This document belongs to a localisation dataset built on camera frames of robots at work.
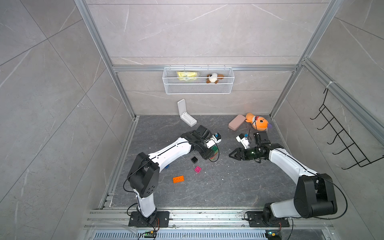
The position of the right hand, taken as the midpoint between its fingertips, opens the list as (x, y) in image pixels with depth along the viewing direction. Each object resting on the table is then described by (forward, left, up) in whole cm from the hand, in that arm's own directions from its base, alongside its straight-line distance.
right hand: (234, 155), depth 85 cm
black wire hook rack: (-9, -45, +21) cm, 50 cm away
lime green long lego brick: (+6, +9, -6) cm, 12 cm away
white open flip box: (+38, +31, -7) cm, 50 cm away
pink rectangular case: (+35, -10, -11) cm, 38 cm away
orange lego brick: (-10, +33, -10) cm, 36 cm away
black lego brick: (+2, +23, -9) cm, 25 cm away
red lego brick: (+3, +12, -8) cm, 14 cm away
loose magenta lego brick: (-4, +21, -10) cm, 23 cm away
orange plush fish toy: (+27, -23, -3) cm, 35 cm away
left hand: (+3, +13, +2) cm, 14 cm away
